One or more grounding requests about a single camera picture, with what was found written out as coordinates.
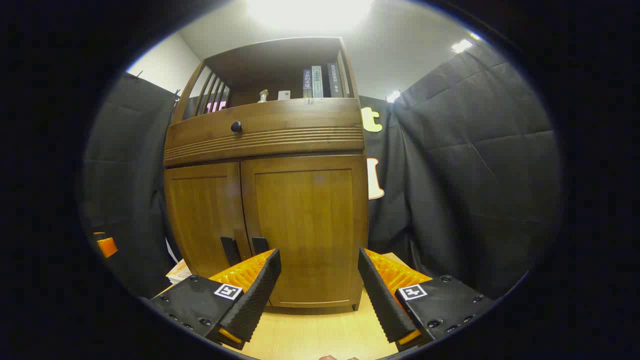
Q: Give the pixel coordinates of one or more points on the small white box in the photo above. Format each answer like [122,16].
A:
[284,95]

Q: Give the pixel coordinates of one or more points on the wooden cabinet door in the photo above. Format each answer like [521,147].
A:
[200,215]
[305,215]

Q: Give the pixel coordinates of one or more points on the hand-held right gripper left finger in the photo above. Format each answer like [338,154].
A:
[260,295]

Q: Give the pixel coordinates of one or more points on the blue book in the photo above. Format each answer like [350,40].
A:
[307,84]

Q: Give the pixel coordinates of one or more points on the small ceiling light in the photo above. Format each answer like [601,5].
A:
[461,46]
[393,96]

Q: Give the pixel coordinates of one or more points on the large ceiling light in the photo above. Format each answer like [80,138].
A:
[310,12]

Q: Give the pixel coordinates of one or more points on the stack of paper books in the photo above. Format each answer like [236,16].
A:
[179,272]

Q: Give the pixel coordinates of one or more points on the wooden drawer with black knob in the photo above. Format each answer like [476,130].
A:
[300,120]

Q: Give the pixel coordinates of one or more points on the wooden double-door shoe cabinet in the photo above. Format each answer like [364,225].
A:
[260,65]

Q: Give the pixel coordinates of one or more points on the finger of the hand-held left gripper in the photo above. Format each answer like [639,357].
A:
[107,246]

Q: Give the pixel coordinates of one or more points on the black backdrop cloth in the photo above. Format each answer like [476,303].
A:
[475,150]

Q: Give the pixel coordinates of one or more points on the small pale bottle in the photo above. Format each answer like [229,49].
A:
[263,97]

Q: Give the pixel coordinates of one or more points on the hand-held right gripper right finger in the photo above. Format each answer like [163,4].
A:
[382,300]

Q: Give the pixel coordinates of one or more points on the grey book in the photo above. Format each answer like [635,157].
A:
[317,82]

